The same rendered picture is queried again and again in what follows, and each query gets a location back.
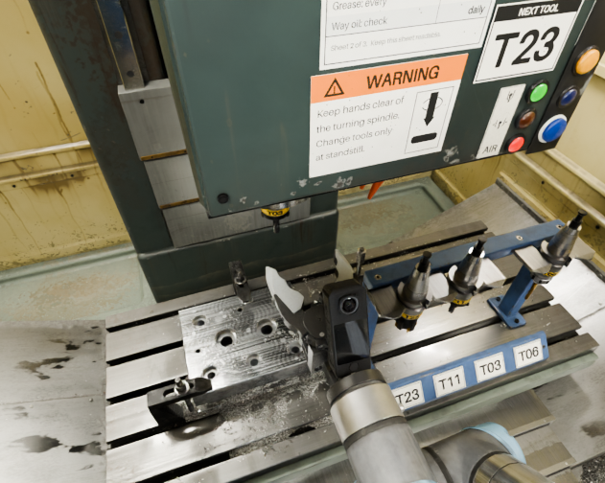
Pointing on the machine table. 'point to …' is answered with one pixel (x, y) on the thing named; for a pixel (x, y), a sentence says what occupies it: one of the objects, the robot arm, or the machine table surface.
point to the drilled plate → (275, 352)
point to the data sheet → (398, 29)
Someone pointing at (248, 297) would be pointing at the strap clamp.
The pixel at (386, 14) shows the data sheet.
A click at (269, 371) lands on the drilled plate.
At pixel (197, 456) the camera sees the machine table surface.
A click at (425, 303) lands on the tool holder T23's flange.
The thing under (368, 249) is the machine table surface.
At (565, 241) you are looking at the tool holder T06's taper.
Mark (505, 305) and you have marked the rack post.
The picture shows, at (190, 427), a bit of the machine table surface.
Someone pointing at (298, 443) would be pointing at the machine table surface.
